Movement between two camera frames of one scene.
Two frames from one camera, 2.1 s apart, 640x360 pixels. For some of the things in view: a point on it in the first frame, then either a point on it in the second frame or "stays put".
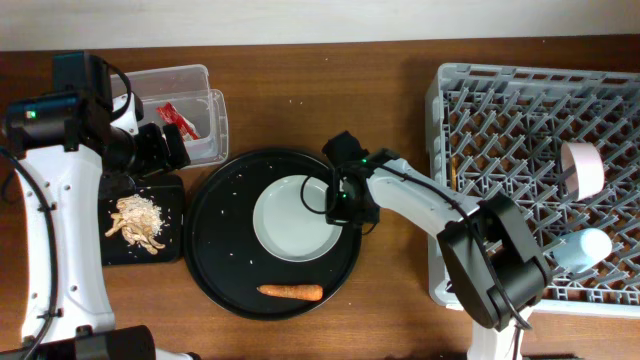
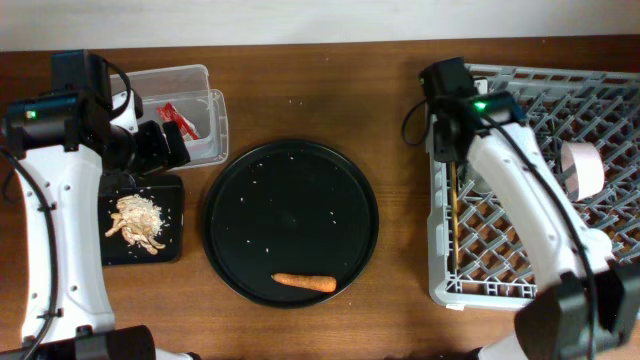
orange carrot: x=300 y=292 to x=313 y=282
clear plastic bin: x=182 y=96 stays put
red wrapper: x=172 y=117 stays put
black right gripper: x=333 y=208 to x=440 y=151
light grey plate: x=290 y=219 to x=475 y=180
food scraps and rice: x=141 y=221 stays put
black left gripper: x=160 y=161 stays put
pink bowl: x=582 y=169 stays put
